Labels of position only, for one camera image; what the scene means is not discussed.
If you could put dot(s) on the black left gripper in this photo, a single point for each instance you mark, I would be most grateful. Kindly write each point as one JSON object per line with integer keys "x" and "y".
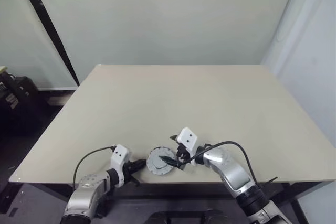
{"x": 130, "y": 169}

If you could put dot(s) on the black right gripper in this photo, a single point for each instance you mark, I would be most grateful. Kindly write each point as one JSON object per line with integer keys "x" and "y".
{"x": 183, "y": 153}

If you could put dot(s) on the round white grey disc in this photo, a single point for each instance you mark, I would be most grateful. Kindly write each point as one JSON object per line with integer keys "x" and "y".
{"x": 157, "y": 165}

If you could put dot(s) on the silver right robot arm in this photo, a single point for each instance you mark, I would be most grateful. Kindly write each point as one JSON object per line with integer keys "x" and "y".
{"x": 231, "y": 171}

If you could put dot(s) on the black equipment case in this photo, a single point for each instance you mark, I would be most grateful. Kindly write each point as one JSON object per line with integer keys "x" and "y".
{"x": 21, "y": 95}

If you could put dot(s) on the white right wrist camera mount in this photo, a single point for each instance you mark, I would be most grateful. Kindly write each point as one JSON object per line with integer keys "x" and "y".
{"x": 187, "y": 137}

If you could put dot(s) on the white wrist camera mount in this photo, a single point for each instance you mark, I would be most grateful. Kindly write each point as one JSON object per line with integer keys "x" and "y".
{"x": 187, "y": 137}
{"x": 120, "y": 153}

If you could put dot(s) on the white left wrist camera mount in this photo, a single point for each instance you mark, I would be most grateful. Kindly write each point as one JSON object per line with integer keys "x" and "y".
{"x": 120, "y": 153}

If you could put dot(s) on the black wall strip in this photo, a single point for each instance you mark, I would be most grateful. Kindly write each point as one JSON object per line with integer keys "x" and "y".
{"x": 50, "y": 24}

